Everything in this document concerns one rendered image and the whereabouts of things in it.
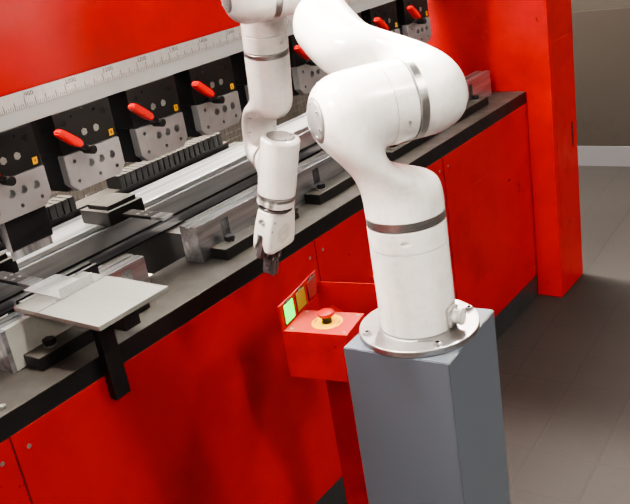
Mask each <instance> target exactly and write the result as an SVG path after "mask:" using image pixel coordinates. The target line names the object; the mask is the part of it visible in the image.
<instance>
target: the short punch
mask: <svg viewBox="0 0 630 504"><path fill-rule="evenodd" d="M0 230H1V233H2V236H3V239H4V242H5V246H6V249H7V251H8V252H10V254H11V257H12V260H13V262H14V261H16V260H18V259H20V258H22V257H25V256H27V255H29V254H31V253H33V252H35V251H37V250H39V249H42V248H44V247H46V246H48V245H50V244H52V243H53V240H52V236H51V235H53V231H52V228H51V224H50V221H49V217H48V214H47V210H46V207H45V206H43V207H41V208H38V209H36V210H34V211H31V212H29V213H26V214H24V215H22V216H19V217H17V218H15V219H12V220H10V221H8V222H5V223H3V224H1V225H0Z"/></svg>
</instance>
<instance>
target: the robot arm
mask: <svg viewBox="0 0 630 504"><path fill-rule="evenodd" d="M221 2H222V6H223V7H224V9H225V11H226V13H227V15H228V16H229V17H230V18H231V19H232V20H234V21H235V22H237V23H240V25H241V33H242V42H243V50H244V59H245V67H246V74H247V82H248V89H249V97H250V100H249V102H248V104H247V105H246V106H245V108H244V110H243V113H242V120H241V124H242V135H243V142H244V148H245V152H246V156H247V158H248V160H249V162H250V163H251V165H252V166H253V167H254V168H255V169H256V170H257V174H258V187H257V203H258V207H259V209H258V212H257V217H256V222H255V229H254V241H253V243H254V248H255V249H257V252H256V257H258V258H260V259H262V258H264V262H263V271H264V272H265V273H268V274H270V275H272V276H274V275H275V274H277V273H278V268H279V258H280V256H281V252H282V248H284V247H286V246H287V245H289V244H290V243H292V241H293V240H294V232H295V211H294V205H295V196H296V184H297V173H298V162H299V151H300V138H299V137H298V136H297V135H295V134H293V133H291V132H287V131H279V130H277V127H276V122H277V119H279V118H281V117H283V116H285V115H286V114H287V113H288V112H289V110H290V109H291V106H292V99H293V95H292V80H291V66H290V53H289V41H288V30H287V17H286V16H288V15H293V14H294V18H293V30H294V35H295V38H296V40H297V42H298V44H299V45H300V47H301V48H302V49H303V51H304V52H305V53H306V54H307V55H308V57H309V58H310V59H311V60H312V61H313V62H314V63H315V64H316V65H317V66H318V67H319V68H320V69H322V70H323V71H324V72H326V73H327V74H329V75H328V76H326V77H324V78H323V79H321V80H320V81H319V82H318V83H317V84H316V85H315V86H314V88H313V89H312V91H311V93H310V95H309V98H308V103H307V111H306V116H307V122H308V127H309V131H310V132H311V134H312V136H313V138H314V139H315V141H316V142H317V143H318V144H319V145H320V146H321V148H322V149H323V150H324V151H326V152H327V153H328V154H329V155H330V156H331V157H332V158H333V159H334V160H336V161H337V162H338V163H339V164H340V165H341V166H342V167H343V168H344V169H345V170H346V171H347V172H348V173H349V174H350V175H351V176H352V178H353V179H354V181H355V182H356V184H357V186H358V188H359V190H360V193H361V197H362V201H363V206H364V212H365V218H366V224H367V232H368V239H369V246H370V253H371V260H372V267H373V274H374V281H375V288H376V295H377V302H378V308H377V309H375V310H373V311H372V312H371V313H369V314H368V315H367V316H366V317H365V318H364V319H363V320H362V322H361V324H360V328H359V332H360V338H361V341H362V342H363V344H364V345H365V346H366V347H367V348H369V349H371V350H372V351H374V352H376V353H379V354H382V355H386V356H391V357H398V358H421V357H429V356H435V355H439V354H443V353H447V352H449V351H452V350H455V349H457V348H459V347H461V346H463V345H465V344H466V343H468V342H469V341H471V340H472V339H473V338H474V337H475V336H476V334H477V333H478V331H479V329H480V317H479V314H478V312H477V310H476V309H475V308H474V307H473V306H471V305H469V304H468V303H465V302H463V301H461V300H457V299H455V294H454V285H453V275H452V266H451V256H450V247H449V237H448V228H447V219H446V209H445V200H444V193H443V188H442V185H441V181H440V179H439V178H438V176H437V175H436V174H435V173H434V172H432V171H431V170H429V169H426V168H423V167H419V166H414V165H407V164H400V163H396V162H392V161H390V160H389V159H388V157H387V155H386V149H387V147H389V146H393V145H397V144H401V143H404V142H408V141H411V140H415V139H419V138H423V137H427V136H430V135H434V134H437V133H440V132H442V131H444V130H446V129H448V128H450V127H452V126H453V125H454V124H455V123H456V122H457V121H458V120H459V119H460V118H461V117H462V115H463V113H464V111H465V109H466V106H467V102H468V87H467V81H466V80H465V77H464V74H463V73H462V71H461V69H460V68H459V66H458V65H457V64H456V63H455V61H453V60H452V59H451V58H450V57H449V56H448V55H446V54H445V53H443V52H442V51H440V50H438V49H436V48H434V47H432V46H430V45H428V44H425V43H423V42H420V41H418V40H415V39H412V38H409V37H406V36H403V35H399V34H396V33H393V32H390V31H386V30H383V29H380V28H377V27H374V26H372V25H369V24H367V23H366V22H364V21H363V20H362V19H361V18H360V17H359V16H358V15H357V14H356V13H355V12H354V11H353V10H352V9H351V8H350V7H349V6H348V5H349V2H350V0H221Z"/></svg>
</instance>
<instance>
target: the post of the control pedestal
mask: <svg viewBox="0 0 630 504"><path fill-rule="evenodd" d="M326 384H327V390H328V395H329V401H330V407H331V413H332V418H333V424H334V430H335V436H336V441H337V447H338V453H339V459H340V464H341V470H342V476H343V482H344V487H345V493H346V499H347V504H369V502H368V496H367V490H366V484H365V478H364V472H363V465H362V459H361V453H360V447H359V441H358V435H357V429H356V422H355V416H354V410H353V404H352V398H351V392H350V386H349V382H341V381H331V380H326Z"/></svg>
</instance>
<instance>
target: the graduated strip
mask: <svg viewBox="0 0 630 504"><path fill-rule="evenodd" d="M286 17H287V24H290V23H293V18H294V14H293V15H288V16H286ZM240 39H242V33H241V26H237V27H234V28H231V29H227V30H224V31H221V32H217V33H214V34H211V35H207V36H204V37H201V38H197V39H194V40H191V41H187V42H184V43H180V44H177V45H174V46H170V47H167V48H164V49H160V50H157V51H154V52H150V53H147V54H144V55H140V56H137V57H134V58H130V59H127V60H124V61H120V62H117V63H114V64H110V65H107V66H104V67H100V68H97V69H94V70H90V71H87V72H83V73H80V74H77V75H73V76H70V77H67V78H63V79H60V80H57V81H53V82H50V83H47V84H43V85H40V86H37V87H33V88H30V89H27V90H23V91H20V92H17V93H13V94H10V95H7V96H3V97H0V115H3V114H7V113H10V112H13V111H16V110H19V109H22V108H25V107H29V106H32V105H35V104H38V103H41V102H44V101H48V100H51V99H54V98H57V97H60V96H63V95H66V94H70V93H73V92H76V91H79V90H82V89H85V88H89V87H92V86H95V85H98V84H101V83H104V82H107V81H111V80H114V79H117V78H120V77H123V76H126V75H130V74H133V73H136V72H139V71H142V70H145V69H148V68H152V67H155V66H158V65H161V64H164V63H167V62H171V61H174V60H177V59H180V58H183V57H186V56H189V55H193V54H196V53H199V52H202V51H205V50H208V49H212V48H215V47H218V46H221V45H224V44H227V43H230V42H234V41H237V40H240Z"/></svg>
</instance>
